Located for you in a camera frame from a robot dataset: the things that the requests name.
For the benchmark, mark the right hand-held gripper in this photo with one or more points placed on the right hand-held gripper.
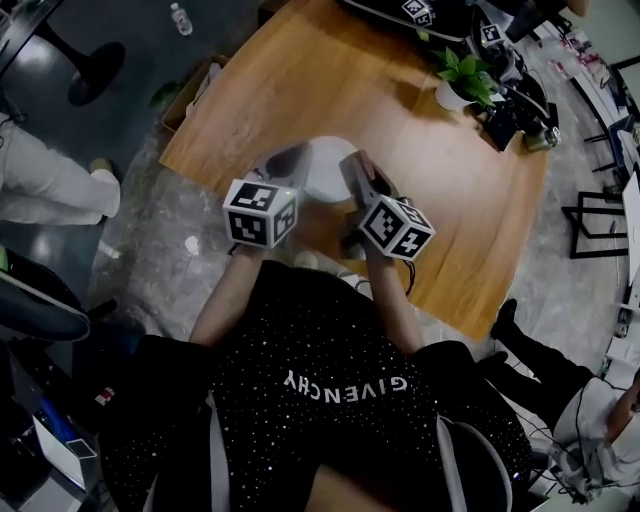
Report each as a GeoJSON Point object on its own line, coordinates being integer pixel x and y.
{"type": "Point", "coordinates": [395, 230]}

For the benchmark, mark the white plate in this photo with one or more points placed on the white plate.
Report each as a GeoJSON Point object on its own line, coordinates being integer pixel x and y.
{"type": "Point", "coordinates": [327, 170]}

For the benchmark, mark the black spare gripper device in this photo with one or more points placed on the black spare gripper device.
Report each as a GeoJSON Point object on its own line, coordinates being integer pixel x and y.
{"type": "Point", "coordinates": [492, 36]}
{"type": "Point", "coordinates": [417, 12]}

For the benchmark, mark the white open box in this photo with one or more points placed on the white open box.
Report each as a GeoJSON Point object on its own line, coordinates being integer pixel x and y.
{"type": "Point", "coordinates": [60, 455]}

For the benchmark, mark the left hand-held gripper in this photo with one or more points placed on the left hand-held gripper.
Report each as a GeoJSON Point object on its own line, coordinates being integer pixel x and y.
{"type": "Point", "coordinates": [255, 215]}

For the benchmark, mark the black metal frame stand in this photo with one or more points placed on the black metal frame stand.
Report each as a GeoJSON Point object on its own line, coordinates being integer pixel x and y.
{"type": "Point", "coordinates": [600, 254]}

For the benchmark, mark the green plant in white pot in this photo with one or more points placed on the green plant in white pot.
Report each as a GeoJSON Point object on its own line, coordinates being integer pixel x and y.
{"type": "Point", "coordinates": [452, 97]}

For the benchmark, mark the person's left forearm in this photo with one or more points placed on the person's left forearm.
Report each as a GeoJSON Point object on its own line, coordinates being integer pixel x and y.
{"type": "Point", "coordinates": [227, 295]}

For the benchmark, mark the person's light shoe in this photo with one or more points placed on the person's light shoe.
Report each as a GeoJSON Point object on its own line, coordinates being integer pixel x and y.
{"type": "Point", "coordinates": [305, 259]}

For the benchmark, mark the brown cardboard box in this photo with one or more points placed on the brown cardboard box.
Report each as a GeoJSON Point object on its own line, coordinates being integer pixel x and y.
{"type": "Point", "coordinates": [180, 107]}

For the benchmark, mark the person's leg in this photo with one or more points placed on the person's leg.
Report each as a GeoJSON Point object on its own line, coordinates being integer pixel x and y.
{"type": "Point", "coordinates": [370, 491]}

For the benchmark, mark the black sparkly shirt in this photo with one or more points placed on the black sparkly shirt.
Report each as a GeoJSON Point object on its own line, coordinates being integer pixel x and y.
{"type": "Point", "coordinates": [310, 340]}

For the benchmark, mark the clear water bottle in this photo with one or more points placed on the clear water bottle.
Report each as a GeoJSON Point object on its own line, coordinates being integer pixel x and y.
{"type": "Point", "coordinates": [181, 19]}

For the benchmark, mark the person's right forearm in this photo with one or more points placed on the person's right forearm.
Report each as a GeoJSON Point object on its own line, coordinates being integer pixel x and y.
{"type": "Point", "coordinates": [395, 305]}

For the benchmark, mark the black electronic device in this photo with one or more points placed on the black electronic device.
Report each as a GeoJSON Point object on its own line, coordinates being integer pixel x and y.
{"type": "Point", "coordinates": [505, 125]}

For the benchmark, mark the small white round object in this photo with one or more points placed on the small white round object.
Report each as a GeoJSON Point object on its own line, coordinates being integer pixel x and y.
{"type": "Point", "coordinates": [191, 243]}

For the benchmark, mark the red and white packet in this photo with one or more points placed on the red and white packet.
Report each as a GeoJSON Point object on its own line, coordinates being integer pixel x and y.
{"type": "Point", "coordinates": [105, 395]}

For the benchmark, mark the round metal tin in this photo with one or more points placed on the round metal tin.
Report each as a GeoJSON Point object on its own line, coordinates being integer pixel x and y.
{"type": "Point", "coordinates": [542, 140]}

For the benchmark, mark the black round stool base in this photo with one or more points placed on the black round stool base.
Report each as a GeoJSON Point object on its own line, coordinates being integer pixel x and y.
{"type": "Point", "coordinates": [97, 72]}

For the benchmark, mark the green leaf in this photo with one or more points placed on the green leaf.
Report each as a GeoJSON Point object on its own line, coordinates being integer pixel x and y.
{"type": "Point", "coordinates": [165, 93]}

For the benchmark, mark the wooden table with white legs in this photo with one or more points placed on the wooden table with white legs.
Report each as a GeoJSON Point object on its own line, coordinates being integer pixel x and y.
{"type": "Point", "coordinates": [450, 200]}

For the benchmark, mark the grey office chair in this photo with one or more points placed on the grey office chair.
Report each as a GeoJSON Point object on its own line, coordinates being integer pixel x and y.
{"type": "Point", "coordinates": [40, 310]}

